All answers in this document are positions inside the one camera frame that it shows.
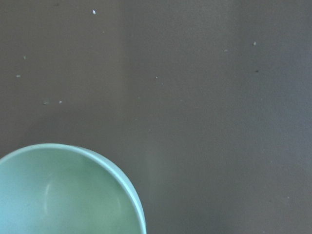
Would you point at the green ceramic bowl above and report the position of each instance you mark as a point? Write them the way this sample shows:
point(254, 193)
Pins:
point(62, 189)

